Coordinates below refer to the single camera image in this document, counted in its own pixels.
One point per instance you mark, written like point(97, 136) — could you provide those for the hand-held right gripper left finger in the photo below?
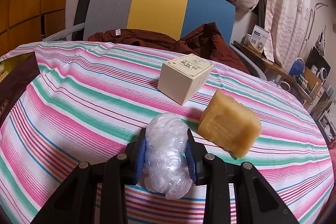
point(138, 158)

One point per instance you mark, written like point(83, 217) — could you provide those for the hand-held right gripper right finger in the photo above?
point(193, 161)

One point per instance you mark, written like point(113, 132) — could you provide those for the clear plastic wrap ball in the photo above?
point(165, 155)

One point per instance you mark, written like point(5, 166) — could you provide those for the dark brown storage box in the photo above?
point(18, 82)

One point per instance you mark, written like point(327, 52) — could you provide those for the yellow sponge block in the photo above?
point(228, 129)

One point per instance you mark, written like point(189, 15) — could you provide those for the cream square box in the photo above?
point(181, 82)

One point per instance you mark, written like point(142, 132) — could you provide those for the dark red garment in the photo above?
point(210, 48)

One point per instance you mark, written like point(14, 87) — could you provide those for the wooden shelf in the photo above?
point(273, 65)

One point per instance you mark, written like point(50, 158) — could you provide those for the white box with blue label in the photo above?
point(258, 39)

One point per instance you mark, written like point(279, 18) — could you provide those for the blue round object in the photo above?
point(296, 67)

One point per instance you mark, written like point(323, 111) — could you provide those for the cardboard box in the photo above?
point(311, 82)

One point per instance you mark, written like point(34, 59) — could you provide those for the grey yellow blue chair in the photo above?
point(157, 6)

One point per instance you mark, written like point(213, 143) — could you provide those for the orange wooden wardrobe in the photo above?
point(31, 3)

